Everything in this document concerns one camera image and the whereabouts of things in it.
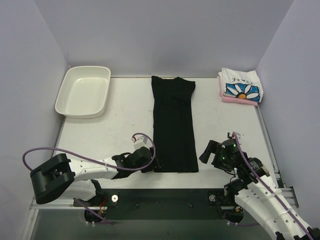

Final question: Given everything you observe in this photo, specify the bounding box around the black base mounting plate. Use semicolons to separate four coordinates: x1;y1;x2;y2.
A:
73;188;245;222

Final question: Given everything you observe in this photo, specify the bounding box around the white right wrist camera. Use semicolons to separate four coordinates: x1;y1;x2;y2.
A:
227;131;242;140

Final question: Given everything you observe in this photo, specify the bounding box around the black t shirt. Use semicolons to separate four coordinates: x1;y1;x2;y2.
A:
151;76;199;173

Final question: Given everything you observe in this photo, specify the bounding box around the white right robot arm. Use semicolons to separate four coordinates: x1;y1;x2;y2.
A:
199;137;320;240

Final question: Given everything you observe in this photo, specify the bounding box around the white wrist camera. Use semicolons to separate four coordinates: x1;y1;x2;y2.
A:
227;131;242;140
132;135;148;150

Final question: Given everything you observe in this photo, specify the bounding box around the aluminium front rail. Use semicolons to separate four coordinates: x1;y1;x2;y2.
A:
276;186;299;209

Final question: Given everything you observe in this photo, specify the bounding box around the white daisy print t shirt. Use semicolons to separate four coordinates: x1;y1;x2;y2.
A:
218;68;264;103

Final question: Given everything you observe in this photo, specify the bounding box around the white plastic bin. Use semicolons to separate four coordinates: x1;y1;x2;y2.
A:
54;66;111;119

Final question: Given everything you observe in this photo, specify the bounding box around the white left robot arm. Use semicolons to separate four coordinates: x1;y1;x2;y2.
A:
30;146;163;206

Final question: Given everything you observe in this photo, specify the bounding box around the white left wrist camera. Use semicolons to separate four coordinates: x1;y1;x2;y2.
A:
132;135;148;150

